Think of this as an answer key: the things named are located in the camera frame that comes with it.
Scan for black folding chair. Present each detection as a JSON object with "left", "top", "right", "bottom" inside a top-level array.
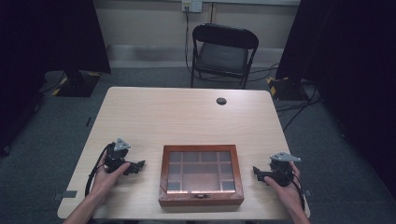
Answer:
[{"left": 190, "top": 22, "right": 261, "bottom": 91}]

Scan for white wall socket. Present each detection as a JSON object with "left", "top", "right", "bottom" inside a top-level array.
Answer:
[{"left": 181, "top": 0, "right": 204, "bottom": 14}]

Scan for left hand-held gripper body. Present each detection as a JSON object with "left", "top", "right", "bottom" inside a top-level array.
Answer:
[{"left": 104, "top": 137, "right": 132, "bottom": 174}]

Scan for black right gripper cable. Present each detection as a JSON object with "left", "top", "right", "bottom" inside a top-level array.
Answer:
[{"left": 289, "top": 171, "right": 306, "bottom": 213}]

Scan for black wall socket cable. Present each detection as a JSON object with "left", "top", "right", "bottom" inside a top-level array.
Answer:
[{"left": 184, "top": 6, "right": 192, "bottom": 75}]

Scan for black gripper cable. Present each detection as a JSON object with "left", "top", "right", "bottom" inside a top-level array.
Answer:
[
  {"left": 84, "top": 142, "right": 116, "bottom": 198},
  {"left": 289, "top": 171, "right": 306, "bottom": 213}
]

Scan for person's right hand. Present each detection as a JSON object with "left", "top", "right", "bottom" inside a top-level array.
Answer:
[{"left": 263, "top": 161, "right": 305, "bottom": 217}]

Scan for black floor cables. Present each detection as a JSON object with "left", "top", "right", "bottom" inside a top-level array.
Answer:
[{"left": 248, "top": 63, "right": 321, "bottom": 133}]

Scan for grey floor tape strip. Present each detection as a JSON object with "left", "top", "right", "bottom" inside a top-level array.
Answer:
[{"left": 51, "top": 189, "right": 78, "bottom": 201}]

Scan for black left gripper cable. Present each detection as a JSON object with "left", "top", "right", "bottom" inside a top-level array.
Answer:
[{"left": 84, "top": 142, "right": 116, "bottom": 198}]

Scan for wooden box with glass lid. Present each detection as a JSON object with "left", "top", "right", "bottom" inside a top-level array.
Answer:
[{"left": 158, "top": 144, "right": 246, "bottom": 208}]

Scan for black stand base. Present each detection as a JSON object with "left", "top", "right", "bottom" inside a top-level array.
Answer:
[
  {"left": 51, "top": 70, "right": 102, "bottom": 98},
  {"left": 266, "top": 76, "right": 310, "bottom": 102}
]

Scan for person's left hand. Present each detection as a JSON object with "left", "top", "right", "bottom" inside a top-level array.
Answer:
[{"left": 90, "top": 153, "right": 132, "bottom": 203}]

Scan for black curtain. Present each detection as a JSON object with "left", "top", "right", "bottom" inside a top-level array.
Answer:
[
  {"left": 275, "top": 0, "right": 396, "bottom": 200},
  {"left": 0, "top": 0, "right": 112, "bottom": 157}
]

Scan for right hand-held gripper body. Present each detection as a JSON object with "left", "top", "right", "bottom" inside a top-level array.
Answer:
[{"left": 264, "top": 151, "right": 303, "bottom": 188}]

